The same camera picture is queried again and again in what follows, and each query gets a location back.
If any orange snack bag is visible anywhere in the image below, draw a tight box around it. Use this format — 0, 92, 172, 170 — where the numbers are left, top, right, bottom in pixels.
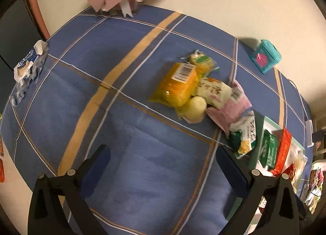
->
0, 137, 5, 183

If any clear round bun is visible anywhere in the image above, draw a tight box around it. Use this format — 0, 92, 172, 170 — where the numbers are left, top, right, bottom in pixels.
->
291, 149, 308, 194

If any long red snack packet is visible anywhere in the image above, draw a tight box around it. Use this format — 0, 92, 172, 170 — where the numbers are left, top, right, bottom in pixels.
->
271, 127, 292, 177

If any green white cracker packet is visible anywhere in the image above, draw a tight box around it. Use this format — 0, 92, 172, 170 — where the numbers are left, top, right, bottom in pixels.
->
228, 110, 256, 159

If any white brown-print snack packet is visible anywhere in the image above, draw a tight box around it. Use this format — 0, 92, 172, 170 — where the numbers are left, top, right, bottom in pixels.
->
192, 78, 232, 109

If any teal pink house box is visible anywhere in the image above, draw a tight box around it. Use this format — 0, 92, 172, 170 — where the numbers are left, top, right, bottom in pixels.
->
250, 39, 282, 74

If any blue white crumpled wrapper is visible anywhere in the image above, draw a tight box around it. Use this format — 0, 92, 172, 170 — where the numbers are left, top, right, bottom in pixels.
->
11, 40, 49, 106

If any white cable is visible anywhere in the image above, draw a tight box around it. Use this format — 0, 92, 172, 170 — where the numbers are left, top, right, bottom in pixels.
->
287, 79, 308, 121

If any small green yellow candy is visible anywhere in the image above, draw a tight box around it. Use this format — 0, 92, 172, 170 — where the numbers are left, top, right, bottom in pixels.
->
181, 49, 220, 76

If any blue plaid tablecloth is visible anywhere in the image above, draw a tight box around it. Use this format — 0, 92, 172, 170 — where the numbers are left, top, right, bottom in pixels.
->
1, 6, 311, 234

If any black power adapter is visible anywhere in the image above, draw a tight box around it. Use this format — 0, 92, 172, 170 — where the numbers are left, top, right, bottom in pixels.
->
312, 130, 325, 143

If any pale round wrapped pastry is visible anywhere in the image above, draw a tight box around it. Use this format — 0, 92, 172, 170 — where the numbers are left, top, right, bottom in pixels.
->
178, 96, 207, 124

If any colourful clutter pile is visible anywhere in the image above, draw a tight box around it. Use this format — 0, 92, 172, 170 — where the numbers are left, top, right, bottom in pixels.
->
300, 159, 325, 214

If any white teal-rimmed tray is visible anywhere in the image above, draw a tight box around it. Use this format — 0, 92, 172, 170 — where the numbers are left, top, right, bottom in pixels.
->
225, 115, 309, 235

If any green snack packet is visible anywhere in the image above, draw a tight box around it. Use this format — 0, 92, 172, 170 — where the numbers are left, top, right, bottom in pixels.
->
259, 130, 278, 170

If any pink snack packet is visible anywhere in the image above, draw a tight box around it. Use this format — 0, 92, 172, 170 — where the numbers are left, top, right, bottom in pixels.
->
206, 80, 252, 137

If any white power strip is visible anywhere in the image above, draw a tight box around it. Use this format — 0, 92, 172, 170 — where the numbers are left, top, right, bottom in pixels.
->
305, 120, 314, 148

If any yellow cake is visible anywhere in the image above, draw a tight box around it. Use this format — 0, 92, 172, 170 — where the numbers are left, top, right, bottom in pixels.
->
149, 63, 199, 109

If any red festive snack bag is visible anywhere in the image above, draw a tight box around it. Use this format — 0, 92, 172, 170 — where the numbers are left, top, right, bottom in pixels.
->
283, 162, 297, 184

